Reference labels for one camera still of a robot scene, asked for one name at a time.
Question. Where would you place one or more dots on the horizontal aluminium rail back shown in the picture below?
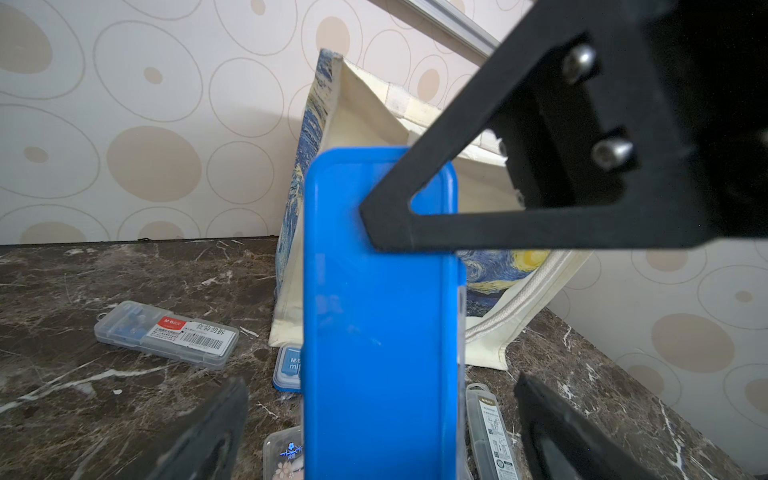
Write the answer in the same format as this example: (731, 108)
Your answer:
(452, 31)

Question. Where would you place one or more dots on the blue opaque case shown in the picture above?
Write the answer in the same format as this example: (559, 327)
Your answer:
(382, 356)

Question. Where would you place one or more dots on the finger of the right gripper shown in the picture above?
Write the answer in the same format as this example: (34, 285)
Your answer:
(560, 443)
(203, 444)

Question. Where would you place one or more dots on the clear case barcode right upper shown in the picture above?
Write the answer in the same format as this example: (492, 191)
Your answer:
(492, 452)

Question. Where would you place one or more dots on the cream canvas starry-night tote bag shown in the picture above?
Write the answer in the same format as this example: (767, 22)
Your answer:
(347, 106)

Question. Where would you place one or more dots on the small clear case red label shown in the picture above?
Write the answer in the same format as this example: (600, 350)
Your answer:
(155, 331)

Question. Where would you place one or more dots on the clear case pink compass upper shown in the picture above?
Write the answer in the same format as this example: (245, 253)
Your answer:
(283, 455)

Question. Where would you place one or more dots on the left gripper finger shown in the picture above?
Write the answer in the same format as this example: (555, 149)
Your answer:
(626, 125)

